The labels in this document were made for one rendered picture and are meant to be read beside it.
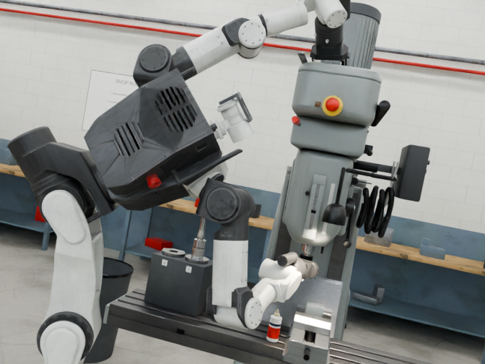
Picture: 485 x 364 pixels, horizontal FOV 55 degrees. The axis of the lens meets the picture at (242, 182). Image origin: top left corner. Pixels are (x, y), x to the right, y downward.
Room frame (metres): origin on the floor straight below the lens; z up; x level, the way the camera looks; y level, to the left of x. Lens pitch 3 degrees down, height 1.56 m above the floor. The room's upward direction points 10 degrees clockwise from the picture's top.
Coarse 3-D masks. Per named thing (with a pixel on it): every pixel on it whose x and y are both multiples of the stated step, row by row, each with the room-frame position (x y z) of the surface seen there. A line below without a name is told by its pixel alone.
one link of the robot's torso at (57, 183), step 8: (64, 176) 1.19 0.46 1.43; (48, 184) 1.17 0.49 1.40; (56, 184) 1.17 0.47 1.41; (64, 184) 1.18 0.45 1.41; (72, 184) 1.20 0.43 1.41; (80, 184) 1.23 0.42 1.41; (40, 192) 1.17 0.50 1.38; (48, 192) 1.18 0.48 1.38; (72, 192) 1.18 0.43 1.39; (80, 192) 1.21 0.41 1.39; (88, 192) 1.26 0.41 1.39; (40, 200) 1.18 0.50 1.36; (80, 200) 1.19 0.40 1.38; (88, 200) 1.22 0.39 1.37; (40, 208) 1.18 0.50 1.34; (88, 208) 1.21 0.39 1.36; (88, 216) 1.22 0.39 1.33
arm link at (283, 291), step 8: (296, 272) 1.38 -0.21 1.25; (264, 280) 1.33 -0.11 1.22; (272, 280) 1.33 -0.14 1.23; (280, 280) 1.33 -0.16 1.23; (288, 280) 1.34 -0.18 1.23; (296, 280) 1.36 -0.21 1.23; (280, 288) 1.31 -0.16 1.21; (288, 288) 1.32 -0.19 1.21; (296, 288) 1.39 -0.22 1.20; (280, 296) 1.32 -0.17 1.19; (288, 296) 1.34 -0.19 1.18
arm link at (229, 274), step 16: (224, 240) 1.15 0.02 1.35; (224, 256) 1.14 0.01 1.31; (240, 256) 1.15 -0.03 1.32; (224, 272) 1.14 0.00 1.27; (240, 272) 1.15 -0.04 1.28; (208, 288) 1.17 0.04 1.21; (224, 288) 1.13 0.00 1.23; (240, 288) 1.14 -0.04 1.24; (208, 304) 1.17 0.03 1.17; (224, 304) 1.13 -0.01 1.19; (240, 304) 1.12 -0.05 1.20; (256, 304) 1.16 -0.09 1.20; (240, 320) 1.13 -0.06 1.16; (256, 320) 1.16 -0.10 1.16
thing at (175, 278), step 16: (160, 256) 1.71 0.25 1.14; (176, 256) 1.72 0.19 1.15; (160, 272) 1.70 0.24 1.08; (176, 272) 1.68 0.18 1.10; (192, 272) 1.66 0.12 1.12; (208, 272) 1.69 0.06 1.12; (160, 288) 1.70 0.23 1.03; (176, 288) 1.68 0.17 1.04; (192, 288) 1.66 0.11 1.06; (160, 304) 1.70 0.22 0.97; (176, 304) 1.68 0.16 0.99; (192, 304) 1.66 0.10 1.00
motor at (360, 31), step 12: (360, 12) 1.76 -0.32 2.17; (372, 12) 1.78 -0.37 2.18; (348, 24) 1.77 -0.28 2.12; (360, 24) 1.77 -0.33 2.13; (372, 24) 1.79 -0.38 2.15; (348, 36) 1.77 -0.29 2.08; (360, 36) 1.77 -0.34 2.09; (372, 36) 1.80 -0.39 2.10; (360, 48) 1.77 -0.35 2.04; (372, 48) 1.81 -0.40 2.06; (324, 60) 1.83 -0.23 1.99; (348, 60) 1.77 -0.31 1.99; (360, 60) 1.78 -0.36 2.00
